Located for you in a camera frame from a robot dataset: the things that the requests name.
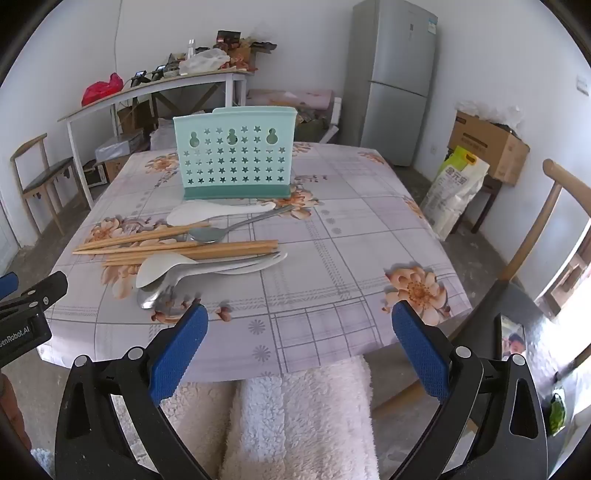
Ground white and yellow rice bag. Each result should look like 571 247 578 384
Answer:
419 146 491 241

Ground large metal spoon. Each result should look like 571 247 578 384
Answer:
137 253 288 310

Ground white plastic bag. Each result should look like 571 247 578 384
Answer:
178 48 230 76

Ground white woven sack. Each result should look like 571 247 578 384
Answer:
148 117 178 151

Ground brown cardboard box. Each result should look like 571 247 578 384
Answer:
116 102 154 136

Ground white plastic rice spoon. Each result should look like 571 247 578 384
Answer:
136 251 288 289
166 200 277 227

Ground wooden chair with dark seat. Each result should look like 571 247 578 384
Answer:
10 133 91 237

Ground white side desk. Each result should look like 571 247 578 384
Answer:
57 68 254 209

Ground red plastic bag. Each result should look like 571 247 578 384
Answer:
82 72 125 108

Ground white wall cable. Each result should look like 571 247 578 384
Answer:
112 0 124 75

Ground white wrapped box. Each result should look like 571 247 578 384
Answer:
95 130 151 161

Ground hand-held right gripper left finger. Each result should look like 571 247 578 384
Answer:
54 302 218 480

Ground grey refrigerator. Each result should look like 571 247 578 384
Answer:
342 0 439 168

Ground small metal spoon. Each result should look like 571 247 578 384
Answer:
187 205 295 244

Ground green packet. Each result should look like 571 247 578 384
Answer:
549 391 568 437

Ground heap of snack boxes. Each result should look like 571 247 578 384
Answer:
215 30 279 72

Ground wooden chair with curved back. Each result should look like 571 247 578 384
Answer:
372 158 591 437

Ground small cardboard box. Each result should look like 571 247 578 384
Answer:
105 156 131 184

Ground teal plastic utensil holder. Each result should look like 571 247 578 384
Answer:
173 106 297 202

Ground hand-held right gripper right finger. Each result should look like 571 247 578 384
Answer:
390 300 549 480

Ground white flat board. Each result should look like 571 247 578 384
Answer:
323 96 343 145

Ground pink flat box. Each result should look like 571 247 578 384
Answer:
246 88 335 112

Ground pile of wooden chopsticks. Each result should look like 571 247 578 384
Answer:
72 224 280 267

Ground white fleece pants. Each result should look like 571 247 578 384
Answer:
159 354 382 480

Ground large cardboard box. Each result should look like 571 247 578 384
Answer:
447 110 531 187

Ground dark wooden stool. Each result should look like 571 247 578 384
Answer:
470 175 503 234

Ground olive green bag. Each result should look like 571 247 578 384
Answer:
298 113 331 142

